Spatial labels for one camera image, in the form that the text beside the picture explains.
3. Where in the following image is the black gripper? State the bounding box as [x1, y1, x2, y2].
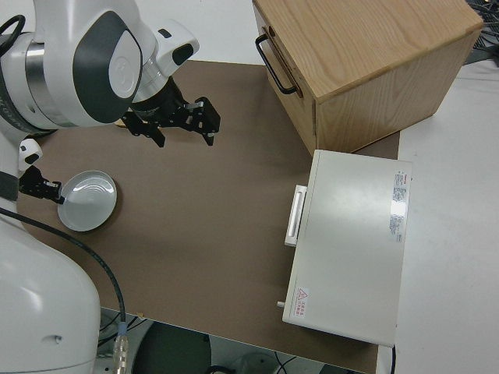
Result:
[19, 166, 65, 206]
[122, 79, 221, 149]

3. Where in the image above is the gray ceramic plate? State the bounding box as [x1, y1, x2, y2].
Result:
[57, 170, 119, 233]

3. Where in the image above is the brown table mat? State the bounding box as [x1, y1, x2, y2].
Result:
[19, 60, 402, 374]

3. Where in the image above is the wooden drawer box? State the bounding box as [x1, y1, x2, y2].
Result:
[252, 0, 486, 154]

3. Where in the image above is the white toaster oven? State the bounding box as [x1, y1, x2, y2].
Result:
[275, 149, 416, 348]

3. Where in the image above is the black cable with metal plug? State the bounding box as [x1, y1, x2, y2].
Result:
[0, 206, 131, 374]

